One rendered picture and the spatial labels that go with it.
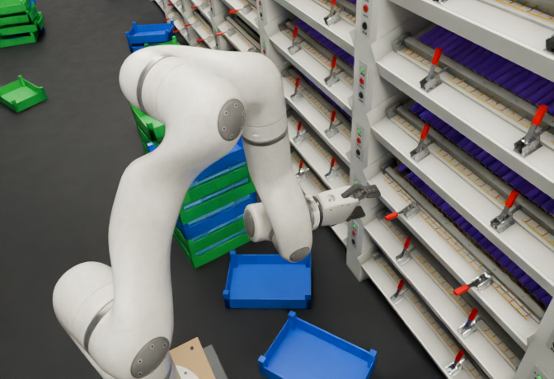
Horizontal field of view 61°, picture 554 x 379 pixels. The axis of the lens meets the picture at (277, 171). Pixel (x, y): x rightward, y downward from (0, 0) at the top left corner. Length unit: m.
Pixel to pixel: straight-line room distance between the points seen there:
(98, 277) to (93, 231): 1.33
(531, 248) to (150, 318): 0.72
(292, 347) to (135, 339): 0.93
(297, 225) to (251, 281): 0.87
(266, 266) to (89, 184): 1.02
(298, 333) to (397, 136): 0.75
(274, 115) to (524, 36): 0.43
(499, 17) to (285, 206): 0.51
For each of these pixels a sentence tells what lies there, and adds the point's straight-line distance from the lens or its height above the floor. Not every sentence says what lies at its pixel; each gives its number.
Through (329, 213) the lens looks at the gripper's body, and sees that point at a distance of 1.10.
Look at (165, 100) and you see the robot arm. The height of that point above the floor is 1.09.
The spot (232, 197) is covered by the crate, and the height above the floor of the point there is 0.26.
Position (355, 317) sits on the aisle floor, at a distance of 1.70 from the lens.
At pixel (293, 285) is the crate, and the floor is 0.00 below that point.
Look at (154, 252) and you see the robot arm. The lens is 0.75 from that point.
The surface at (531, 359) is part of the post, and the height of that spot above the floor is 0.46.
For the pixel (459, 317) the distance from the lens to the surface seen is 1.38.
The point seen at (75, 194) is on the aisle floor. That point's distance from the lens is 2.40.
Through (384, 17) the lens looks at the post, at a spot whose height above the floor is 0.97.
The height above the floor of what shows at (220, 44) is 0.38.
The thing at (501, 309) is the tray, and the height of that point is 0.49.
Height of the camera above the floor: 1.41
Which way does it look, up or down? 39 degrees down
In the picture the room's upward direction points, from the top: 5 degrees counter-clockwise
